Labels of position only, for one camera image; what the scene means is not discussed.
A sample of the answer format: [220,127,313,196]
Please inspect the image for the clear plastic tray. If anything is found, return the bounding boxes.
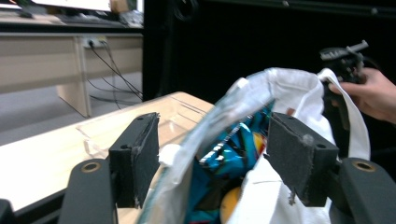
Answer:
[76,94,215,158]

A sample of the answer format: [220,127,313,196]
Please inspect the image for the white tote bag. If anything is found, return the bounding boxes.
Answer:
[136,66,372,224]

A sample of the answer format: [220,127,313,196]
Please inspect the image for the cardboard box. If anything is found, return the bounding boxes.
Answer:
[109,0,131,14]

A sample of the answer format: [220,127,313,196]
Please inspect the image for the beige wooden desk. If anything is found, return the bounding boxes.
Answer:
[0,12,144,119]

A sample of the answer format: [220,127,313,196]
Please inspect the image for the blue chip bag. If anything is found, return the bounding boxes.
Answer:
[185,101,276,224]

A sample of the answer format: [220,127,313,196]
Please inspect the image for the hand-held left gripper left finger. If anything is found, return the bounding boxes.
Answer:
[108,112,161,209]

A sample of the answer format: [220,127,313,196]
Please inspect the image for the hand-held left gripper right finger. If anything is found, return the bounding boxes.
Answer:
[265,112,340,208]

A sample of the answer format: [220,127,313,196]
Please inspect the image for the bundle of black floor cables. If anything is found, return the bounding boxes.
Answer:
[86,40,144,110]

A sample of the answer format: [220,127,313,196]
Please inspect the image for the white power strip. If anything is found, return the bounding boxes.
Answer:
[81,35,107,49]

